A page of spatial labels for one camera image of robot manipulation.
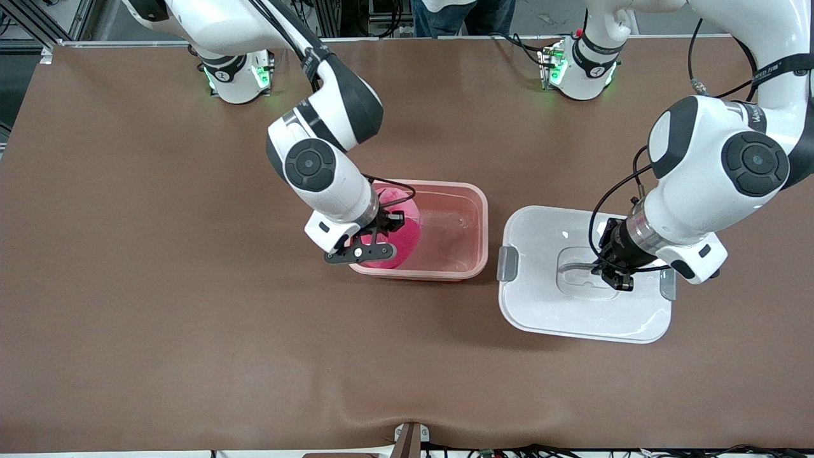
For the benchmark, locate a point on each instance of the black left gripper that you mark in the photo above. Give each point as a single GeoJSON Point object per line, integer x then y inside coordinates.
{"type": "Point", "coordinates": [618, 249]}

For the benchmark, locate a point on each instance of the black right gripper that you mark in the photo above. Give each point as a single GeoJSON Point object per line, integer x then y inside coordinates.
{"type": "Point", "coordinates": [386, 221]}

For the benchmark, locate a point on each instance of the pink plush toy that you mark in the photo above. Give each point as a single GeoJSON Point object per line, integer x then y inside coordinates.
{"type": "Point", "coordinates": [400, 245]}

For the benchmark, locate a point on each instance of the white box lid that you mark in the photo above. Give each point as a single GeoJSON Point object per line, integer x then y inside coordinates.
{"type": "Point", "coordinates": [540, 305]}

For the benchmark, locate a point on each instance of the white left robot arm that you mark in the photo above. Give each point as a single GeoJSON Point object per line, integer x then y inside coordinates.
{"type": "Point", "coordinates": [712, 191]}

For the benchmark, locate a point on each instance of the pink translucent plastic box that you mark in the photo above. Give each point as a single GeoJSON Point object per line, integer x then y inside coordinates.
{"type": "Point", "coordinates": [458, 222]}

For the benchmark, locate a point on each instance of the brown table mat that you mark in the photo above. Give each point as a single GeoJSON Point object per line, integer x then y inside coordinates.
{"type": "Point", "coordinates": [191, 318]}

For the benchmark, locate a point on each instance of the person in blue jeans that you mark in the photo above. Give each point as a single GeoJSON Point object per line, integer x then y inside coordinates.
{"type": "Point", "coordinates": [464, 16]}

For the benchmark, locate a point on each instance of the aluminium camera mount profile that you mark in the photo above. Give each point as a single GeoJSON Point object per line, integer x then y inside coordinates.
{"type": "Point", "coordinates": [410, 439]}

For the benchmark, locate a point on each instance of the silver table edge rail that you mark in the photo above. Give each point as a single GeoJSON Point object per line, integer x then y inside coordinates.
{"type": "Point", "coordinates": [159, 43]}

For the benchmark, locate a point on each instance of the aluminium frame strut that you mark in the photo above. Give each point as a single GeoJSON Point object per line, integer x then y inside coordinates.
{"type": "Point", "coordinates": [84, 19]}

